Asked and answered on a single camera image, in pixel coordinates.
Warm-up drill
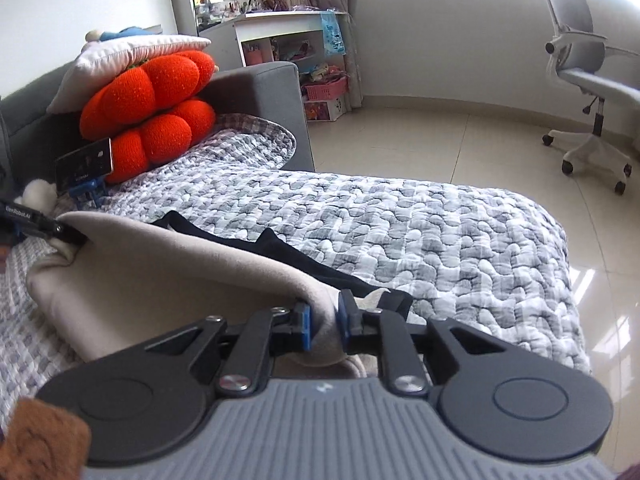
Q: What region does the blue plastic bag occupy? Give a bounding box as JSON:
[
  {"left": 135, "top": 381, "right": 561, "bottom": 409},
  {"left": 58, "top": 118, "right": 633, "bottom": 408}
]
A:
[{"left": 320, "top": 12, "right": 347, "bottom": 57}]

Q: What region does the grey sofa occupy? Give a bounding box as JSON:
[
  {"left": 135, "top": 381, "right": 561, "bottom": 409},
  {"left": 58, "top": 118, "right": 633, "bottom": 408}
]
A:
[{"left": 0, "top": 61, "right": 316, "bottom": 221}]

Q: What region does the white plush toy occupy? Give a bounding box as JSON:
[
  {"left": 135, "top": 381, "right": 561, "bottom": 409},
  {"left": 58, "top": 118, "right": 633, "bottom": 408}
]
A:
[{"left": 21, "top": 179, "right": 59, "bottom": 216}]

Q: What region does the grey checked quilted blanket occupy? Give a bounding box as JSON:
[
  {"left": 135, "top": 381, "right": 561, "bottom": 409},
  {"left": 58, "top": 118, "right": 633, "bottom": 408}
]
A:
[{"left": 0, "top": 112, "right": 594, "bottom": 441}]

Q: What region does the pink basket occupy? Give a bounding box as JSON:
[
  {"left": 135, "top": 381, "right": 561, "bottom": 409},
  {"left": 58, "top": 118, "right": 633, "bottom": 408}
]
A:
[{"left": 302, "top": 77, "right": 350, "bottom": 103}]

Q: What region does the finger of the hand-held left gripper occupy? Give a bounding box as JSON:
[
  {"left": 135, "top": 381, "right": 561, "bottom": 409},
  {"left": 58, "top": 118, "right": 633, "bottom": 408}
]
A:
[{"left": 10, "top": 215, "right": 88, "bottom": 249}]

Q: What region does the white office chair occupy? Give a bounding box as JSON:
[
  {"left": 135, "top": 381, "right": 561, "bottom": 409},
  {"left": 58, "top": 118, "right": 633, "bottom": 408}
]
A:
[{"left": 535, "top": 0, "right": 640, "bottom": 196}]

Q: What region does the white pillow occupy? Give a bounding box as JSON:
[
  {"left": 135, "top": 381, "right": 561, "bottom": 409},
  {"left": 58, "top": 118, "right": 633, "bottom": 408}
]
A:
[{"left": 46, "top": 35, "right": 212, "bottom": 115}]

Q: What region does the white desk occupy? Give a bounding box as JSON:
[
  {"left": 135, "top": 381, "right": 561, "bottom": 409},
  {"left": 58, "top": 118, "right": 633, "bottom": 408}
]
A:
[{"left": 210, "top": 10, "right": 351, "bottom": 124}]

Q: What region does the beige and black raglan shirt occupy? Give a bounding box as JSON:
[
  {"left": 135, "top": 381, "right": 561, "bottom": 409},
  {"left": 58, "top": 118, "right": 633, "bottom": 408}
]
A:
[{"left": 27, "top": 210, "right": 416, "bottom": 379}]

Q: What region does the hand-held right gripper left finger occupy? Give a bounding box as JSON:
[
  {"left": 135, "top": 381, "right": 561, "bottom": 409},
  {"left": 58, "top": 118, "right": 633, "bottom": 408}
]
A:
[{"left": 144, "top": 300, "right": 315, "bottom": 395}]

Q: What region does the blue and beige stuffed toy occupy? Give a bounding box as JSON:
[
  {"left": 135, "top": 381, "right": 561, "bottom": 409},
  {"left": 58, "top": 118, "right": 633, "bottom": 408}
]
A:
[{"left": 85, "top": 26, "right": 164, "bottom": 44}]

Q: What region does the brown fuzzy cloth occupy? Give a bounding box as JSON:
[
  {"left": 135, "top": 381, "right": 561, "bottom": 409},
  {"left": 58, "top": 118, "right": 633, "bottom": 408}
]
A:
[{"left": 0, "top": 397, "right": 92, "bottom": 480}]

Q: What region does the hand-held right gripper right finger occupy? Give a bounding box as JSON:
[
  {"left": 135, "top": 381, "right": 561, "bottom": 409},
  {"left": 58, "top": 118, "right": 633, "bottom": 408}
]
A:
[{"left": 337, "top": 289, "right": 511, "bottom": 396}]

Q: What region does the blue phone stand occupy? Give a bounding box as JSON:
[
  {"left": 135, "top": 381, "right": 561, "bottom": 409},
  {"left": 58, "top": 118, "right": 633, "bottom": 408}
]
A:
[{"left": 67, "top": 177, "right": 109, "bottom": 209}]

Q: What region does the smartphone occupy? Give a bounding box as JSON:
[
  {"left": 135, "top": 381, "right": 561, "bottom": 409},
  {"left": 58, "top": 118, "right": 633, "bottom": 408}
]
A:
[{"left": 54, "top": 137, "right": 115, "bottom": 195}]

